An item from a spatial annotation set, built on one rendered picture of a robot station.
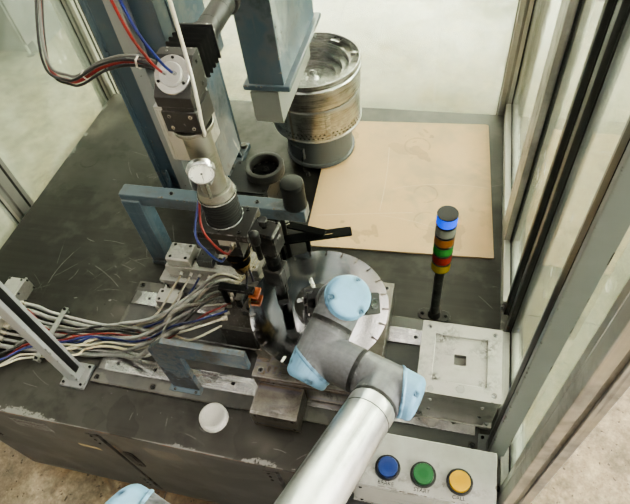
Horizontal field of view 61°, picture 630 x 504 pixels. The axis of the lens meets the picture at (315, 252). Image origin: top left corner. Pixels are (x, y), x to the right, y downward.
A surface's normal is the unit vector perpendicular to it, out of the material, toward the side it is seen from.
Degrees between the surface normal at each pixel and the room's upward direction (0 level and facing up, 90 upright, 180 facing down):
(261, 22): 90
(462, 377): 0
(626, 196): 90
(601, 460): 0
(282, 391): 0
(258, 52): 90
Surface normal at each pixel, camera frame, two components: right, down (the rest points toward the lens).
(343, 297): 0.14, -0.16
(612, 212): -0.22, 0.78
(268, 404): -0.10, -0.62
